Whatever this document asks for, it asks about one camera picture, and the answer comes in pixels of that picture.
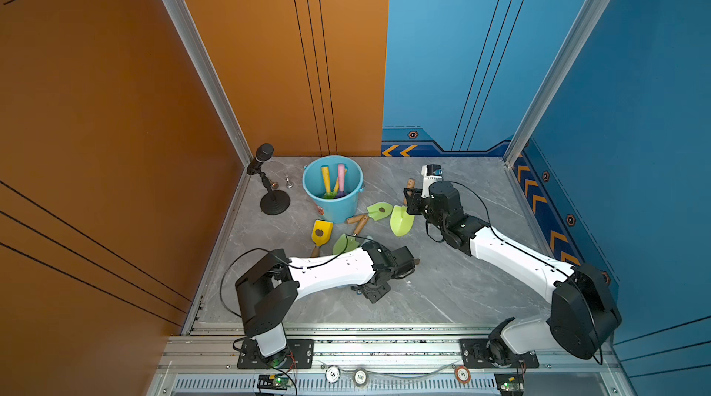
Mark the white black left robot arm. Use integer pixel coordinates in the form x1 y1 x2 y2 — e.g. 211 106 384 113
234 240 420 359

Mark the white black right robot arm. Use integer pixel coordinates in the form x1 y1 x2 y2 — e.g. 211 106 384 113
404 181 622 366

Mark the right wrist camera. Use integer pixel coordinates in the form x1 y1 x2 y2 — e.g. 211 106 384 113
421 164 443 198

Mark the green trowel wooden handle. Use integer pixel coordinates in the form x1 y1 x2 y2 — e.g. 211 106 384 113
390 179 416 237
333 214 370 255

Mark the black microphone on stand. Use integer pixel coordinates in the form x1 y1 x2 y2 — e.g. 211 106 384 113
246 144 291 216

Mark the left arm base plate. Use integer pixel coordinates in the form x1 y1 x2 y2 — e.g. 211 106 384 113
233 339 315 370

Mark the light blue plastic bucket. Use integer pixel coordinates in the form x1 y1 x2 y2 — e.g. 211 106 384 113
302 155 364 223

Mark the green trowel yellow blue handle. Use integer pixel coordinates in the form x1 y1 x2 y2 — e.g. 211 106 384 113
331 170 338 198

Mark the lime trowel yellow handle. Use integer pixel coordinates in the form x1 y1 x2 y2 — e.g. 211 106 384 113
320 165 333 197

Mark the purple trowel pink handle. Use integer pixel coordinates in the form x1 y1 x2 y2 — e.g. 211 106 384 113
336 164 347 198

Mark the yellow trowel wooden handle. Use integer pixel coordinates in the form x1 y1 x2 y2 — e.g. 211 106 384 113
310 220 333 258

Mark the green trowel brown handle upper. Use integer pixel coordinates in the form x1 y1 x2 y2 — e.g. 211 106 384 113
346 202 394 224

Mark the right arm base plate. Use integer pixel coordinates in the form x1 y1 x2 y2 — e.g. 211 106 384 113
458 338 540 369

